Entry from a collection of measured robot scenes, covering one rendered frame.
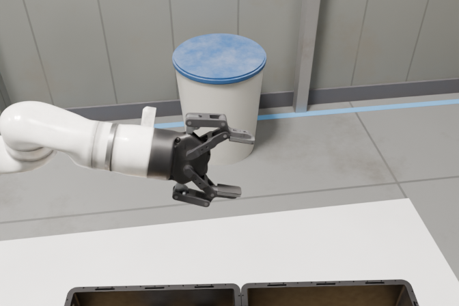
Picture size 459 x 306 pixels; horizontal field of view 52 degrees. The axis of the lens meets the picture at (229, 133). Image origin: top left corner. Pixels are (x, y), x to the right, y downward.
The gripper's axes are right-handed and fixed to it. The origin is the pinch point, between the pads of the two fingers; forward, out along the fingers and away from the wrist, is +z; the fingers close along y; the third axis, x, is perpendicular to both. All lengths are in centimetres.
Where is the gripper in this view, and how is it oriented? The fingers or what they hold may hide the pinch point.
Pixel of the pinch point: (243, 166)
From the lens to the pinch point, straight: 71.2
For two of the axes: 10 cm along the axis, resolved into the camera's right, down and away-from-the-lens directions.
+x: -0.7, -4.2, 9.0
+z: 9.8, 1.5, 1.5
